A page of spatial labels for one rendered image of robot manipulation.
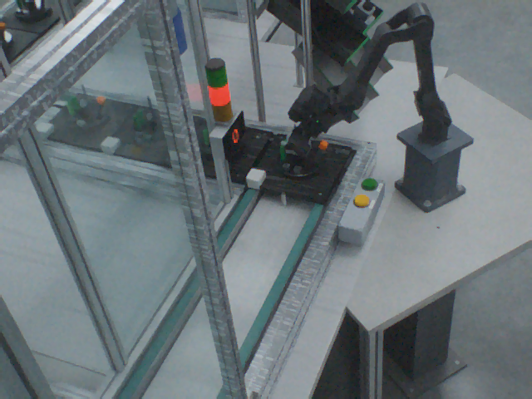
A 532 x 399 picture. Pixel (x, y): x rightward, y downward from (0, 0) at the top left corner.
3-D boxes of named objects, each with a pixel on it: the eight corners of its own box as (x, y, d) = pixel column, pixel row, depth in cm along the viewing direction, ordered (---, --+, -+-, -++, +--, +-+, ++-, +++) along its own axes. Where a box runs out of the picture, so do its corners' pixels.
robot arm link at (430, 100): (426, -3, 172) (399, 5, 173) (433, 12, 167) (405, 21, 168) (439, 103, 193) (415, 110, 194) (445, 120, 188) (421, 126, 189)
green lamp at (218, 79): (231, 78, 173) (229, 61, 170) (222, 90, 170) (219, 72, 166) (213, 75, 175) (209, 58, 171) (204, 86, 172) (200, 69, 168)
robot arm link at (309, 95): (357, 86, 188) (324, 63, 183) (362, 105, 182) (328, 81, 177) (328, 115, 194) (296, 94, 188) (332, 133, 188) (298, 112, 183)
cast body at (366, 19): (371, 25, 216) (381, 7, 210) (364, 32, 213) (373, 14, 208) (348, 9, 217) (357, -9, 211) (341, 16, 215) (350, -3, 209)
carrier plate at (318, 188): (352, 152, 212) (352, 146, 210) (324, 205, 197) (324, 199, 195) (278, 137, 220) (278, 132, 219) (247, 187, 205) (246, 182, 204)
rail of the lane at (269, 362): (376, 168, 219) (376, 140, 212) (262, 416, 162) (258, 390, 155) (358, 165, 221) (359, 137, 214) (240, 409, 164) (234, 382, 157)
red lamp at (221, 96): (233, 96, 176) (231, 79, 173) (225, 107, 173) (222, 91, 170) (215, 92, 178) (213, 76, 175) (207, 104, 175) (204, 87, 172)
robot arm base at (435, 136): (452, 137, 195) (455, 120, 191) (433, 146, 193) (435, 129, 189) (435, 125, 200) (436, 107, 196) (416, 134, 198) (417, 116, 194)
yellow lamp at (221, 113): (236, 111, 180) (233, 96, 177) (228, 124, 177) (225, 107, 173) (219, 108, 182) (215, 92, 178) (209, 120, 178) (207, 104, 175)
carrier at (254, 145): (273, 136, 221) (270, 104, 212) (242, 186, 206) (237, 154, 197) (205, 123, 229) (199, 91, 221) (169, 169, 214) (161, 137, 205)
